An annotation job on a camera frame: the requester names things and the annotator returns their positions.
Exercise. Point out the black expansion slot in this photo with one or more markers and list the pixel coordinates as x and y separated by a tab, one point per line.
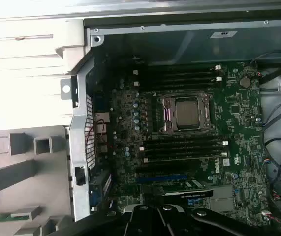
167	170

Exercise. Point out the locking lever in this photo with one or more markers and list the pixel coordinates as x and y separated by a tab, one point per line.
189	94
187	132

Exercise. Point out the CPU socket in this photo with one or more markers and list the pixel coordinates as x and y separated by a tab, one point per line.
155	115

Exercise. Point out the black graphics card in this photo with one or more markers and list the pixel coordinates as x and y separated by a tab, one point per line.
179	194

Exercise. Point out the green motherboard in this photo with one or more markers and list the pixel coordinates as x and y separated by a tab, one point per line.
241	137

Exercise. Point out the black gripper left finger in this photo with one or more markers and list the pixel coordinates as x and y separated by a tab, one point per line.
145	221

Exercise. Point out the blue expansion slot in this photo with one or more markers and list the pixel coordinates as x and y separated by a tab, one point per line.
162	178

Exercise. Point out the silver coin battery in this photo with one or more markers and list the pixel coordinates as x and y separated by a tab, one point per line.
244	82

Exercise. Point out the silver CPU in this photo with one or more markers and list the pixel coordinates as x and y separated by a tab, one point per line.
187	113

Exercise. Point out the metal socket cover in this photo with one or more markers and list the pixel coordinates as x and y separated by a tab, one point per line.
167	123

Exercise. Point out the green RAM stick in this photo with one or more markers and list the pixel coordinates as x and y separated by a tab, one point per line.
2	218

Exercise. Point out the black RAM slot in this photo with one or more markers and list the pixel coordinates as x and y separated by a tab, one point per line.
179	78
179	73
179	67
184	148
184	142
184	161
179	84

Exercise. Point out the open black PC case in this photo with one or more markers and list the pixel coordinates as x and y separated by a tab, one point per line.
80	127

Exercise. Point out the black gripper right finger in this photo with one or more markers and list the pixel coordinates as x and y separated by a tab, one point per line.
169	221

